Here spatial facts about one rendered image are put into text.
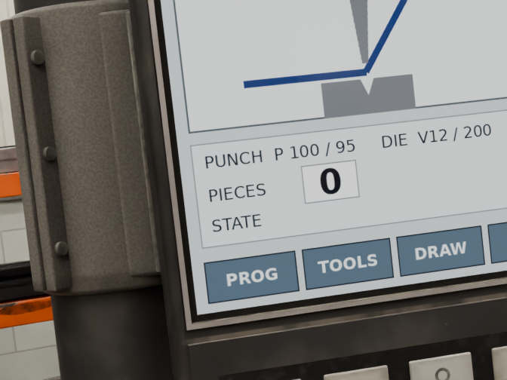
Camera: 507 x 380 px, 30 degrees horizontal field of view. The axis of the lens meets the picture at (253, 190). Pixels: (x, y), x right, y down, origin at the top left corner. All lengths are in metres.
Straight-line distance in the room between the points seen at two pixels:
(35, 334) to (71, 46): 4.67
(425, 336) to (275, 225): 0.11
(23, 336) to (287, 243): 4.76
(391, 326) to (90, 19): 0.27
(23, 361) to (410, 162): 4.80
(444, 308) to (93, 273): 0.23
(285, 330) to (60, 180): 0.19
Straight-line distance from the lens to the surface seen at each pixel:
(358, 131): 0.53
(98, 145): 0.62
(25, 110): 0.63
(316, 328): 0.53
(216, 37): 0.52
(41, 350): 5.28
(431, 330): 0.55
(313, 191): 0.53
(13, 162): 2.66
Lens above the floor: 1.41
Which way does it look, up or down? 3 degrees down
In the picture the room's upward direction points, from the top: 6 degrees counter-clockwise
